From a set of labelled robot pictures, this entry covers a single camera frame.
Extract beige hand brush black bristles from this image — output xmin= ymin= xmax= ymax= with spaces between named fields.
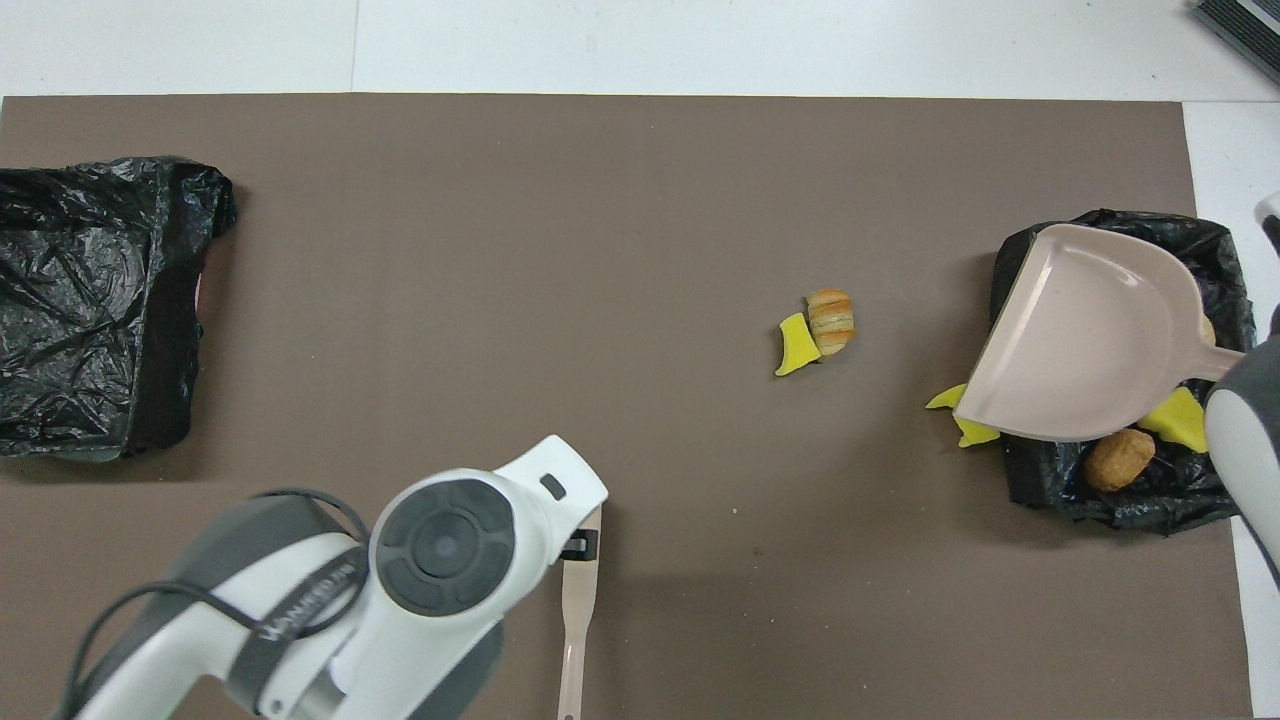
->
xmin=556 ymin=503 xmax=604 ymax=720

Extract beige plastic dustpan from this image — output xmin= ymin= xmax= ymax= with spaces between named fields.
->
xmin=953 ymin=223 xmax=1248 ymax=443

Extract brown oval bread roll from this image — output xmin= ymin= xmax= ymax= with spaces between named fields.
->
xmin=1083 ymin=428 xmax=1157 ymax=493

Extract green and yellow sponge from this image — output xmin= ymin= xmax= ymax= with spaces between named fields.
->
xmin=1138 ymin=386 xmax=1209 ymax=454

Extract open black bag-lined bin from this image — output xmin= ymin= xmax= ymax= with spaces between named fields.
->
xmin=988 ymin=208 xmax=1257 ymax=536

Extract black bag-covered bin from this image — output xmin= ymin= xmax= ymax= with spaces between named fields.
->
xmin=0 ymin=155 xmax=239 ymax=463

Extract brown table mat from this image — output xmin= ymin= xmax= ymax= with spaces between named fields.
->
xmin=0 ymin=94 xmax=1254 ymax=720

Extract small curved yellow sponge piece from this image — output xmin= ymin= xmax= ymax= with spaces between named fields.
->
xmin=774 ymin=312 xmax=822 ymax=378

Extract striped croissant bread piece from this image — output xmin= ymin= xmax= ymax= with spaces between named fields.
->
xmin=806 ymin=288 xmax=857 ymax=358

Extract notched yellow sponge piece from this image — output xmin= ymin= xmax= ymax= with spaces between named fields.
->
xmin=925 ymin=382 xmax=1001 ymax=449

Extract dark ribbed device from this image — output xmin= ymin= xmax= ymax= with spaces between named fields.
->
xmin=1192 ymin=0 xmax=1280 ymax=86

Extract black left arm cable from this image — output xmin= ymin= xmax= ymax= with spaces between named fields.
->
xmin=60 ymin=488 xmax=371 ymax=720

